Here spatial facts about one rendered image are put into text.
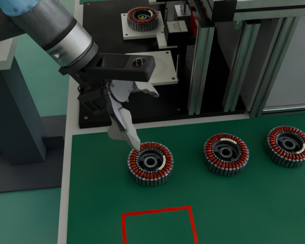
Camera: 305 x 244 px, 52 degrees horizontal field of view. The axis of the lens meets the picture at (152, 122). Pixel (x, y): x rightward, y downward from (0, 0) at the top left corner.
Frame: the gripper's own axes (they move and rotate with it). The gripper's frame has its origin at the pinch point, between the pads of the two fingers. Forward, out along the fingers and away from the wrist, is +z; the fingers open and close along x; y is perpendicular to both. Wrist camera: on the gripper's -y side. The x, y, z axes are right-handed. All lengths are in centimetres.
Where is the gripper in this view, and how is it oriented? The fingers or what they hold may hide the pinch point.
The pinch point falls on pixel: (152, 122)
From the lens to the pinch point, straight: 64.9
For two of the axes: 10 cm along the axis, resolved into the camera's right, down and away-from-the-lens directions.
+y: -7.7, 2.0, 6.0
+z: 5.7, 6.2, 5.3
